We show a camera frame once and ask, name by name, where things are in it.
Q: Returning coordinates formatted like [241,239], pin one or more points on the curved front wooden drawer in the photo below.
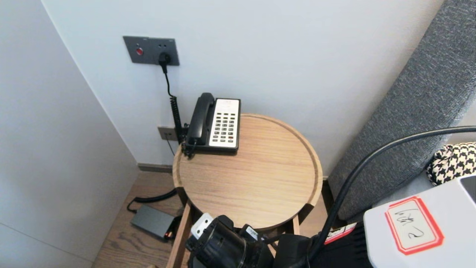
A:
[182,238]

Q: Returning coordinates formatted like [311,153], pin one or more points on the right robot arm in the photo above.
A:
[409,242]

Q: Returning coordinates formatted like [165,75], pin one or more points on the round wooden bedside table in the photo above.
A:
[260,160]

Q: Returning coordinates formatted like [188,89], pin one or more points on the black telephone handset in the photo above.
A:
[199,119]

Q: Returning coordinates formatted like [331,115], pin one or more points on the thin black phone line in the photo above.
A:
[170,147]

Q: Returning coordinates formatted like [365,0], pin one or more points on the grey power adapter box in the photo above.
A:
[152,221]

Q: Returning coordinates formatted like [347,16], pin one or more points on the grey fabric headboard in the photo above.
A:
[401,123]

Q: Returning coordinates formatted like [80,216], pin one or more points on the white bed sheet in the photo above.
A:
[401,193]

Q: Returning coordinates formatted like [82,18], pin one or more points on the black white houndstooth pillow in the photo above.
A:
[453,163]

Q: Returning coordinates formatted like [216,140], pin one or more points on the small grey wall jack plate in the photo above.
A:
[165,133]

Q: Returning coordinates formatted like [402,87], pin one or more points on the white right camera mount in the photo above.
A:
[200,225]

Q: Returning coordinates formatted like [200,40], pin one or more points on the grey wall socket plate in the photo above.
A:
[163,48]

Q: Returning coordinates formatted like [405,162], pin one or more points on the grey switch plate red button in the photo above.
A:
[137,50]

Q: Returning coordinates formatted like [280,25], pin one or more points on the grey fabric bed frame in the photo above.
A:
[357,219]

